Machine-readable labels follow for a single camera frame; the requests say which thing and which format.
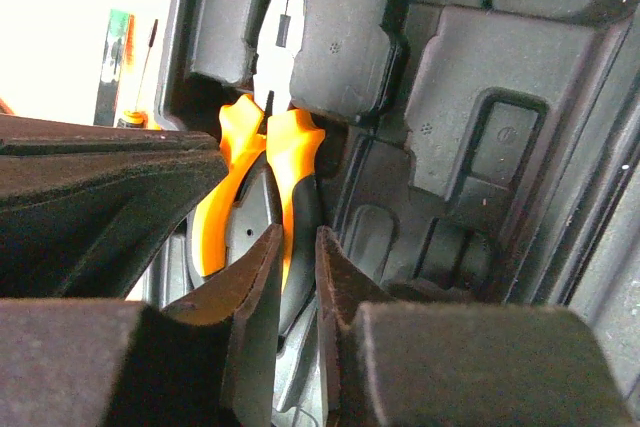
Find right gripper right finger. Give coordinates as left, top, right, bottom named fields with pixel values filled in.
left=315, top=227, right=634, bottom=426

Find orange handled pliers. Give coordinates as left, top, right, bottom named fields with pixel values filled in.
left=190, top=0, right=325, bottom=334

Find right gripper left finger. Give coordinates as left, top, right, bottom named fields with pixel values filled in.
left=1, top=224, right=283, bottom=426

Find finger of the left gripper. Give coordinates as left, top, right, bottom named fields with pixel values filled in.
left=1, top=114, right=218, bottom=156
left=1, top=150, right=226, bottom=297

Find black plastic tool case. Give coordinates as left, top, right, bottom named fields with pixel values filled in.
left=155, top=0, right=639, bottom=426

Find black orange screwdriver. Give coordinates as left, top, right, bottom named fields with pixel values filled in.
left=115, top=15, right=158, bottom=129

